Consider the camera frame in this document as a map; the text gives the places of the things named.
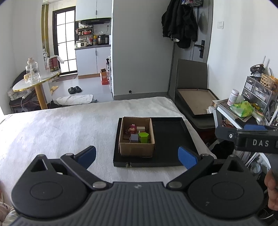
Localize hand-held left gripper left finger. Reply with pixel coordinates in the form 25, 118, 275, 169
30, 146, 107, 191

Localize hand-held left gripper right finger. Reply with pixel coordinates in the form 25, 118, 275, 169
166, 146, 247, 189

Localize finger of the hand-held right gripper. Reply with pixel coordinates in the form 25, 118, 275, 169
243, 124, 278, 132
215, 125, 240, 144

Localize black shallow tray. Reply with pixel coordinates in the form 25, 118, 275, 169
113, 117, 199, 168

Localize green hexagonal block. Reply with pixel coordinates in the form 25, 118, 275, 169
138, 132, 150, 143

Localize brown cardboard box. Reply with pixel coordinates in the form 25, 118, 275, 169
118, 116, 156, 158

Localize blue-grey plug adapter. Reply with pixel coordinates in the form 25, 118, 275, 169
124, 133, 140, 143

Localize person's right hand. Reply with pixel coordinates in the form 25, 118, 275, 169
264, 168, 278, 210

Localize white desk black top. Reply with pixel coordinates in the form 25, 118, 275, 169
214, 99, 278, 131

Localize orange snack packets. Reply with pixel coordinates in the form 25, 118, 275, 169
221, 119, 234, 129

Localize black bag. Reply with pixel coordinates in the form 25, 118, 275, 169
210, 140, 235, 160

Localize green plastic bag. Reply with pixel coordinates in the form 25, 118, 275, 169
230, 100, 254, 118

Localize clear drawer organizer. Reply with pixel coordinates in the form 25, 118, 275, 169
242, 76, 273, 109

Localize white pill bottle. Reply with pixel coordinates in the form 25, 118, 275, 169
227, 88, 239, 106

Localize white fluffy blanket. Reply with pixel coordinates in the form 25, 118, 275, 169
0, 96, 218, 226

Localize black brown-lined flat box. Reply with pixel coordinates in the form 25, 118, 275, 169
175, 88, 220, 119

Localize wicker basket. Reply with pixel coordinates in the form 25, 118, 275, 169
260, 73, 278, 91

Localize white floor towel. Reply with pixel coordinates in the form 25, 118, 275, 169
54, 94, 94, 107

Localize dark tangled accessory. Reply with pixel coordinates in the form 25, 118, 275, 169
250, 63, 265, 76

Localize large open flat box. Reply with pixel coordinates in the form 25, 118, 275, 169
168, 58, 218, 131

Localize red cardboard box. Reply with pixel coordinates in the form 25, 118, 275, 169
100, 68, 110, 85

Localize brown door mat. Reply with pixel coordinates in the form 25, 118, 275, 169
55, 74, 78, 83

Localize dark bag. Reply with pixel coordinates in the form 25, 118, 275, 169
9, 71, 42, 114

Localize round gold-rimmed table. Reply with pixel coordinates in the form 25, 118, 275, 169
12, 71, 62, 110

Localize pale flat bundle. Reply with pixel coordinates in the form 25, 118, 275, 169
7, 86, 31, 97

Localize white kitchen base cabinet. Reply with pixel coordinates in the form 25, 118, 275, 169
75, 45, 112, 79

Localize pale printed cloth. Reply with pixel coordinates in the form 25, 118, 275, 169
0, 189, 18, 226

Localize clear glass bottle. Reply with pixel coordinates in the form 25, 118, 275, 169
25, 57, 41, 84

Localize white plush figure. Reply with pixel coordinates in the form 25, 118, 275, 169
43, 51, 65, 72

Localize grey door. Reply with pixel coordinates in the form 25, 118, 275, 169
190, 0, 213, 64

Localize black-framed glass door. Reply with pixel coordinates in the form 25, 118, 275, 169
52, 10, 78, 75

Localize black hanging jacket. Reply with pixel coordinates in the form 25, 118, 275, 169
162, 0, 199, 49

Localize spice rack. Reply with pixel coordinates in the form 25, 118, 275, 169
77, 27, 94, 36

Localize range hood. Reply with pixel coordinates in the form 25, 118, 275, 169
80, 18, 111, 24

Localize gold vertical trim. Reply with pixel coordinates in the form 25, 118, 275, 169
41, 4, 49, 51

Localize black door lock handle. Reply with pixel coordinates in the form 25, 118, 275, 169
194, 39, 205, 59

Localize white kitchen wall cabinet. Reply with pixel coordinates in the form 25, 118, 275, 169
75, 0, 112, 22

